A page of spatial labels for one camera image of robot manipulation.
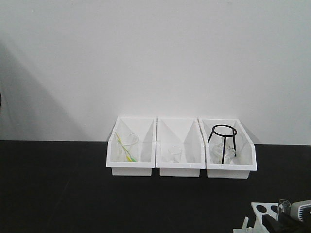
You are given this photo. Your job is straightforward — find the white storage bin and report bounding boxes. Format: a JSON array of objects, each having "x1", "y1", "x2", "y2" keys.
[
  {"x1": 198, "y1": 118, "x2": 257, "y2": 179},
  {"x1": 106, "y1": 117, "x2": 157, "y2": 176},
  {"x1": 156, "y1": 117, "x2": 206, "y2": 177}
]

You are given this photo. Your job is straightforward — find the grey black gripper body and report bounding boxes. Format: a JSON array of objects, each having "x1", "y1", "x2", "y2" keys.
[{"x1": 288, "y1": 200, "x2": 311, "y2": 233}]

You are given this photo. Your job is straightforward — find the clear glass flask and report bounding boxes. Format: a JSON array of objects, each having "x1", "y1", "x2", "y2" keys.
[{"x1": 212, "y1": 143, "x2": 236, "y2": 164}]

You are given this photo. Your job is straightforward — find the white middle storage bin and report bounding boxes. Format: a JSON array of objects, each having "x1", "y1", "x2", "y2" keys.
[{"x1": 156, "y1": 117, "x2": 206, "y2": 177}]

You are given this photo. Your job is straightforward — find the black wire tripod stand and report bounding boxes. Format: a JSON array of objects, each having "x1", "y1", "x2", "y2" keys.
[{"x1": 208, "y1": 124, "x2": 237, "y2": 157}]

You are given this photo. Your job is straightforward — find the large glass beaker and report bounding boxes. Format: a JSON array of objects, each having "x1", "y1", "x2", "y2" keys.
[{"x1": 117, "y1": 134, "x2": 140, "y2": 163}]

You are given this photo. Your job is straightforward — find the white right storage bin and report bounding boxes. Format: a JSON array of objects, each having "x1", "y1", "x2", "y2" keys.
[{"x1": 198, "y1": 118, "x2": 257, "y2": 179}]

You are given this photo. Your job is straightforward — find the white left storage bin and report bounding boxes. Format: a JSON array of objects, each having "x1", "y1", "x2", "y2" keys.
[{"x1": 106, "y1": 117, "x2": 157, "y2": 176}]

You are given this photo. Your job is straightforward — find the white test tube rack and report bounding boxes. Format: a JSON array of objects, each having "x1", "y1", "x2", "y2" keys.
[{"x1": 233, "y1": 202, "x2": 278, "y2": 233}]

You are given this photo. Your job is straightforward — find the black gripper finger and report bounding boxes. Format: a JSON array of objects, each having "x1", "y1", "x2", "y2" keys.
[
  {"x1": 278, "y1": 212, "x2": 298, "y2": 233},
  {"x1": 262, "y1": 214, "x2": 279, "y2": 233}
]

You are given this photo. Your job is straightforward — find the small glass beaker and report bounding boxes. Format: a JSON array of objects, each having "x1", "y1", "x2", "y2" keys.
[{"x1": 168, "y1": 146, "x2": 182, "y2": 163}]

